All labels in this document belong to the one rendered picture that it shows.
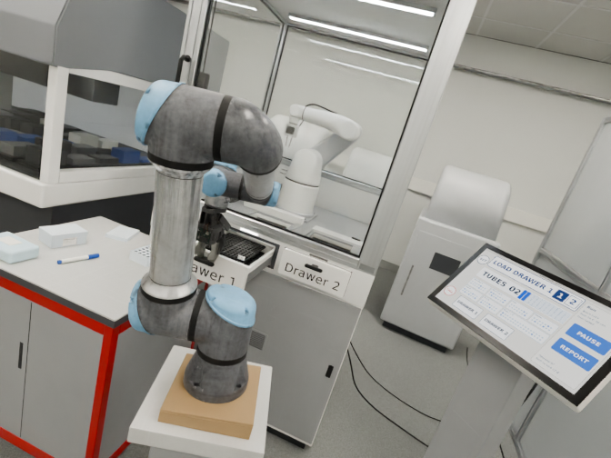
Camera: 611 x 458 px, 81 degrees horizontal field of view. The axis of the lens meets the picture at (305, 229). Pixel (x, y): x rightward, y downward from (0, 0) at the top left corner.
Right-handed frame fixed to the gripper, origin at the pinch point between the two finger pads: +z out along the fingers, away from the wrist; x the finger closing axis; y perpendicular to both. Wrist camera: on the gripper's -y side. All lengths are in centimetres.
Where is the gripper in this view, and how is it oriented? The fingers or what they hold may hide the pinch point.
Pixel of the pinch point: (206, 260)
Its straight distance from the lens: 126.5
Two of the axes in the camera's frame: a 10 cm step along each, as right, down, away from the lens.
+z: -2.8, 9.2, 2.7
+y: -2.7, 2.0, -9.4
